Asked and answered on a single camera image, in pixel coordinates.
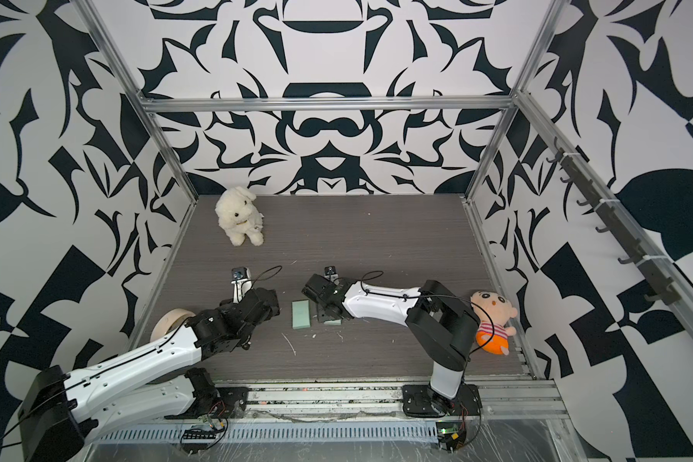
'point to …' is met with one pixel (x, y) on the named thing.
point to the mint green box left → (300, 314)
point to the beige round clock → (166, 320)
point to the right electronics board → (450, 435)
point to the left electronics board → (196, 439)
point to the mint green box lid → (337, 322)
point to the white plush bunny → (238, 218)
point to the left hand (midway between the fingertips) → (260, 291)
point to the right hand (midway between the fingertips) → (328, 306)
